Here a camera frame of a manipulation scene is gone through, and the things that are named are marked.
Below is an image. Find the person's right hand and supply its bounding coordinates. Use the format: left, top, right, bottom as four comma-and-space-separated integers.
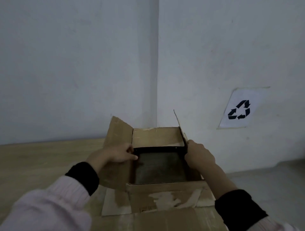
184, 139, 216, 171

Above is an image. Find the person's left hand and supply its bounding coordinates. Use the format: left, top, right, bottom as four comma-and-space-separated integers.
86, 143, 139, 175

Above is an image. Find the brown cardboard box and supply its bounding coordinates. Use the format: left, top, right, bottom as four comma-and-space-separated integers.
98, 109, 230, 231

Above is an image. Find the person's left forearm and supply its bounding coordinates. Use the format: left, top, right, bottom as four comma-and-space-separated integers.
0, 160, 100, 231

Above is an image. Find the person's right forearm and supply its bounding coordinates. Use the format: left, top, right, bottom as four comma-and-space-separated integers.
199, 162, 301, 231

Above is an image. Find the black framed tray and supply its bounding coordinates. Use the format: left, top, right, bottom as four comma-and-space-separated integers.
132, 146, 191, 185

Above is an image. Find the white recycling symbol paper sign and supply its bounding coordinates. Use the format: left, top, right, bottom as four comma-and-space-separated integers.
217, 87, 271, 129

